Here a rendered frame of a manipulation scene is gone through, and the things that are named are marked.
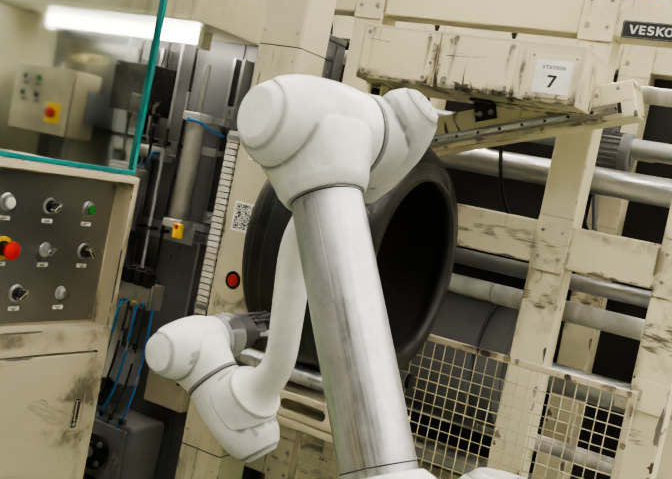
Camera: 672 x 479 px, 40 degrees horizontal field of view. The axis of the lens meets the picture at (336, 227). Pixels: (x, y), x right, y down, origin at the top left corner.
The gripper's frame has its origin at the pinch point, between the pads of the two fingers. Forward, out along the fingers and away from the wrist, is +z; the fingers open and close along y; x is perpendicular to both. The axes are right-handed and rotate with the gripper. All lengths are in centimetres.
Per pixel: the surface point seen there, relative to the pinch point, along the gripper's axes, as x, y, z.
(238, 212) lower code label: -14.9, 33.4, 24.3
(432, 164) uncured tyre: -34, -13, 35
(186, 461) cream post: 50, 35, 16
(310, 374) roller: 15.8, 0.1, 12.7
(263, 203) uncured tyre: -21.9, 13.3, 5.4
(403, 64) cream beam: -56, 9, 56
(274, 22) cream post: -63, 33, 31
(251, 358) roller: 16.4, 16.5, 12.4
